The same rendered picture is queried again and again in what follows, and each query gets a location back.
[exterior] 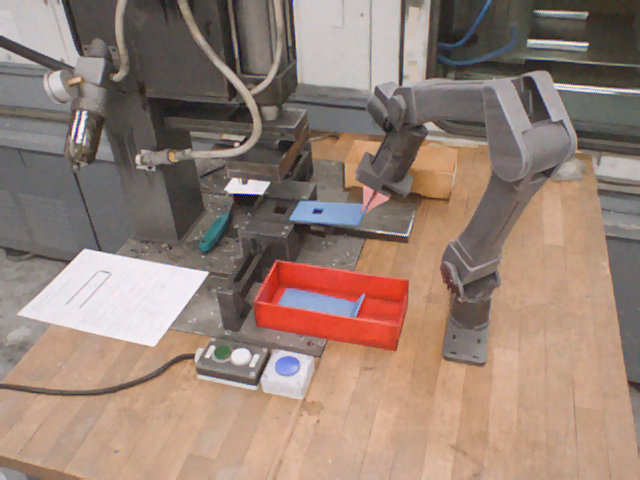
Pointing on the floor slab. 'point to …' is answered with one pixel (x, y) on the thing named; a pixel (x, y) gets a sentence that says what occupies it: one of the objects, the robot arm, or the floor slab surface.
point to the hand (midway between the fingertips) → (365, 208)
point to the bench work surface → (367, 373)
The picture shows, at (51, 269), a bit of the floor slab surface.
